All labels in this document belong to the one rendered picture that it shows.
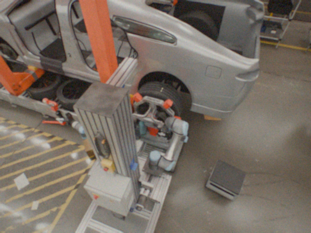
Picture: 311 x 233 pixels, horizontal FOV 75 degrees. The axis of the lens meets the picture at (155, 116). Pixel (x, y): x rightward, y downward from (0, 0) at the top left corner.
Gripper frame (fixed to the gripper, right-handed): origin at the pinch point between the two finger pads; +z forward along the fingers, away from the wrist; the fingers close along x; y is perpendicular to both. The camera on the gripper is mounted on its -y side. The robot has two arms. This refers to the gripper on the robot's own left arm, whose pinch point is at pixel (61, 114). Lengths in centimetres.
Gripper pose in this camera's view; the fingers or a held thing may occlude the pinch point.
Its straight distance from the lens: 240.7
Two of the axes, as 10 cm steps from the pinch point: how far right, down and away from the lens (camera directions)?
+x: 5.6, -5.4, 6.3
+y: -0.8, 7.2, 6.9
